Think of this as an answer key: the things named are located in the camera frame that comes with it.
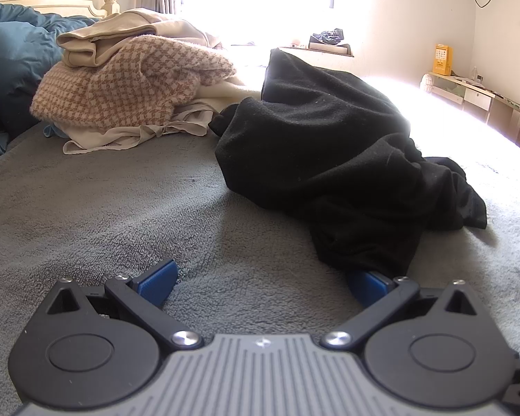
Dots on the cream fluffy sweater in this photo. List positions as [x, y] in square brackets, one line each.
[229, 93]

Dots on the houndstooth knit sweater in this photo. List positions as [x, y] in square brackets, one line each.
[125, 82]

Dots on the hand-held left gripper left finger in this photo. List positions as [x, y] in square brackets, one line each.
[156, 286]

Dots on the yellow box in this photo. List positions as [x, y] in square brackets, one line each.
[442, 60]

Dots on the black t-shirt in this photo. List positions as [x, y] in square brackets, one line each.
[329, 147]

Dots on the teal puffy duvet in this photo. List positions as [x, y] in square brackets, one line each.
[13, 52]

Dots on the grey fleece blanket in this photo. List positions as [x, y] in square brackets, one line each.
[112, 208]

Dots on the white patterned oval ornament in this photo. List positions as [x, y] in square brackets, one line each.
[427, 82]

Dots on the clear bottle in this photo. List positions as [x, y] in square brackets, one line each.
[475, 73]

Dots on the pale thin garment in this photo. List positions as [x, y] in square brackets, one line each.
[112, 138]

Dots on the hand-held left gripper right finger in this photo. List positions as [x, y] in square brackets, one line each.
[368, 288]

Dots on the dark crumpled cloth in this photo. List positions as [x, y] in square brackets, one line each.
[327, 36]

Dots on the white desk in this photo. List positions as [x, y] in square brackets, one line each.
[476, 95]

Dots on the beige garment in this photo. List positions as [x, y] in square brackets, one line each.
[112, 34]

